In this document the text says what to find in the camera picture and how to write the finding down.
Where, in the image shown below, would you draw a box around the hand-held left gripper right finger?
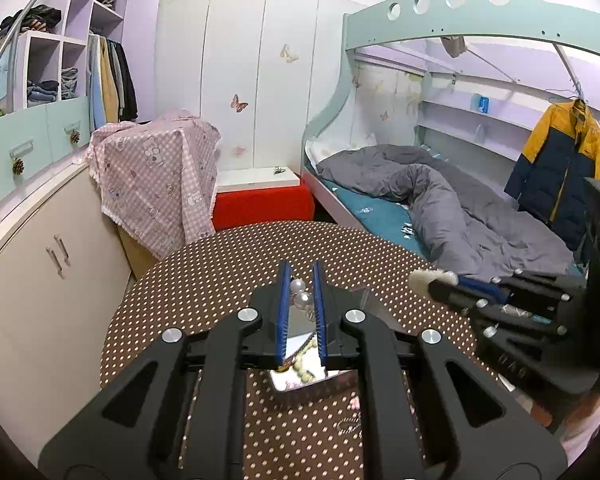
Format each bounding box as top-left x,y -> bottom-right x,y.
312,259 -> 567,480

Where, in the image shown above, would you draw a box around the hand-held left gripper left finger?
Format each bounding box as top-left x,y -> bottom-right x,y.
37,260 -> 294,480

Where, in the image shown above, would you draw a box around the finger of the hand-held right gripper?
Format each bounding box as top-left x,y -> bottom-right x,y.
426,281 -> 567,337
456,269 -> 587,307

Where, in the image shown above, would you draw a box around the silver pearl bracelet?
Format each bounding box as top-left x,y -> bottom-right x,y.
289,278 -> 317,324

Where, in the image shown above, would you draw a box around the white cotton pad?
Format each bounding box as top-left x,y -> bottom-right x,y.
409,268 -> 459,292

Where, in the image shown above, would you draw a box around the cream bead bracelet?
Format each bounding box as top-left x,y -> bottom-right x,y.
292,337 -> 319,384

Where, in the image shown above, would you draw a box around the grey rectangular box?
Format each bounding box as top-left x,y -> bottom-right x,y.
267,285 -> 377,404

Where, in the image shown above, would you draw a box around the person's right forearm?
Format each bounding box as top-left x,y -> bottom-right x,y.
559,392 -> 600,467

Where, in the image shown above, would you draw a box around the person's right hand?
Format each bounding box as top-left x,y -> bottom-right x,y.
522,391 -> 557,429

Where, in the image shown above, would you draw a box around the grey duvet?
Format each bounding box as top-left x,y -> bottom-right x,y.
315,144 -> 577,282

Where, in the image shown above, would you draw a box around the red storage stool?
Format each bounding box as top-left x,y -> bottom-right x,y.
210,179 -> 316,234

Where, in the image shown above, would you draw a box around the teal bed sheet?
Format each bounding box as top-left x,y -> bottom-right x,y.
329,184 -> 432,262

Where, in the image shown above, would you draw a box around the yellow and navy jacket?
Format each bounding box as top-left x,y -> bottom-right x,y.
503,99 -> 600,252

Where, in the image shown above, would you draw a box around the white board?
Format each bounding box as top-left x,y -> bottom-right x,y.
214,166 -> 301,194

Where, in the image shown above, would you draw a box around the pink checkered cloth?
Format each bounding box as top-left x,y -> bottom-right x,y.
84,108 -> 224,262

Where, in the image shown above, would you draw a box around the white wardrobe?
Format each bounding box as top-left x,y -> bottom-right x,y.
154,0 -> 372,182

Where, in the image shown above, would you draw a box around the grey hanging cloth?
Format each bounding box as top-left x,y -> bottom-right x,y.
439,34 -> 469,59

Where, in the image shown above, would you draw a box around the beige low cabinet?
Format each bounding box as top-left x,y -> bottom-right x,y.
0,159 -> 132,413

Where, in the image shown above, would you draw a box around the black hanging coat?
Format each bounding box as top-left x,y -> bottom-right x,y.
112,42 -> 139,122

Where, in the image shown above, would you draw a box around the yellow hanging garment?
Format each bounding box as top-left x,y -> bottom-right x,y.
100,37 -> 120,126

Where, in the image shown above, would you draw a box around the light blue hanging shirt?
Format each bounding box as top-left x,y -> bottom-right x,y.
87,35 -> 107,131

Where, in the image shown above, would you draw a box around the lilac and mint shelf unit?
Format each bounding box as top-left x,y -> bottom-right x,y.
0,0 -> 164,222

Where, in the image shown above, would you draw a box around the folded grey clothes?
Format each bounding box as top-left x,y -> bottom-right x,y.
60,67 -> 80,101

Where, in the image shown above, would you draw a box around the folded blue jeans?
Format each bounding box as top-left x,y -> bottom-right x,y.
27,79 -> 59,106

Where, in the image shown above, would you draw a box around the pile of dark clothes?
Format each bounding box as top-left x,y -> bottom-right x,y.
0,3 -> 64,44

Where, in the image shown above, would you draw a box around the curved metal handrail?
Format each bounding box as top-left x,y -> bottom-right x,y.
0,0 -> 77,67

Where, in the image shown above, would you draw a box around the pink charm bracelet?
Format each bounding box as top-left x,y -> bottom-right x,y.
336,394 -> 365,436

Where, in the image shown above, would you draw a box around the lilac wall shelf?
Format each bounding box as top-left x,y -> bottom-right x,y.
417,96 -> 537,162

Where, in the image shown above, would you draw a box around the mint bunk bed frame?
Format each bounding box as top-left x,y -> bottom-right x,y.
300,0 -> 600,282

